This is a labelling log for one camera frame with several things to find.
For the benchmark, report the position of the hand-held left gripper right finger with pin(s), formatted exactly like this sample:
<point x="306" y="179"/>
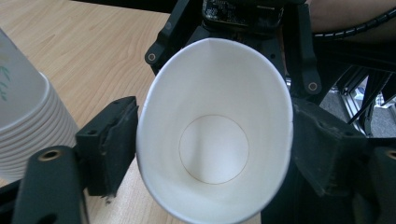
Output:
<point x="330" y="155"/>

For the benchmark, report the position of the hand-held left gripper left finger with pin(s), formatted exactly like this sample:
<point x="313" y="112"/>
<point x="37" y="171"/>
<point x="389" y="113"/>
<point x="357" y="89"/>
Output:
<point x="109" y="146"/>

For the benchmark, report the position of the white paper drinking cup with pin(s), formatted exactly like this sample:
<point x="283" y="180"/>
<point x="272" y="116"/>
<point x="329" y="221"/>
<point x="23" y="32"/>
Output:
<point x="214" y="93"/>

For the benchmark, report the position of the stack of white cups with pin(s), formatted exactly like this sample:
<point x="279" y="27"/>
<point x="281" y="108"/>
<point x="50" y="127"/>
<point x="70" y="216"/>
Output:
<point x="28" y="124"/>

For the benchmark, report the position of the aluminium floor rail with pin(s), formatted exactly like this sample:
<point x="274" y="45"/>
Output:
<point x="351" y="93"/>

